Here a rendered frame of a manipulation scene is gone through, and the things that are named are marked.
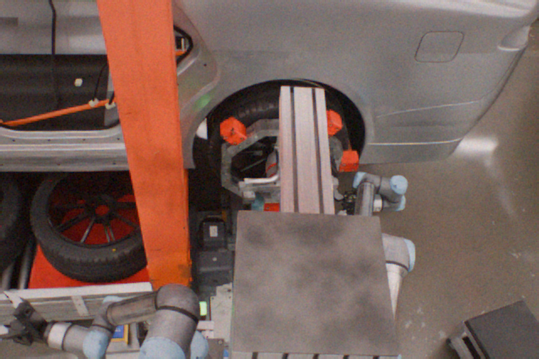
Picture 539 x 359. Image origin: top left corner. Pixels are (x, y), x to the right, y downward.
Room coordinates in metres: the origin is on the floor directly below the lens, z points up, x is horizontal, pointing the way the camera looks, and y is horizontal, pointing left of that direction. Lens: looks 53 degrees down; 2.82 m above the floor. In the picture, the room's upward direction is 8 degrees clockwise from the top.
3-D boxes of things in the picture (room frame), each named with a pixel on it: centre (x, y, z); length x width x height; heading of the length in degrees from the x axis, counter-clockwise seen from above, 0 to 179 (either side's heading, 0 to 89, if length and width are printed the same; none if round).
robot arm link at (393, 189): (1.48, -0.51, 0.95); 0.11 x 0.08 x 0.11; 83
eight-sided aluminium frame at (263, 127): (1.61, -0.02, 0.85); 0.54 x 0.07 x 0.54; 103
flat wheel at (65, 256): (1.49, 0.83, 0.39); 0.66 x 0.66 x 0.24
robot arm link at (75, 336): (0.55, 0.47, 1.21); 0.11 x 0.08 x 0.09; 82
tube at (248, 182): (1.47, 0.05, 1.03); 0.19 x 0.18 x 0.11; 13
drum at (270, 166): (1.54, -0.04, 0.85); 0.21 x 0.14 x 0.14; 13
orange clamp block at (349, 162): (1.68, -0.33, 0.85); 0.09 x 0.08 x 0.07; 103
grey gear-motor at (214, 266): (1.45, 0.26, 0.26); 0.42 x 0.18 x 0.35; 13
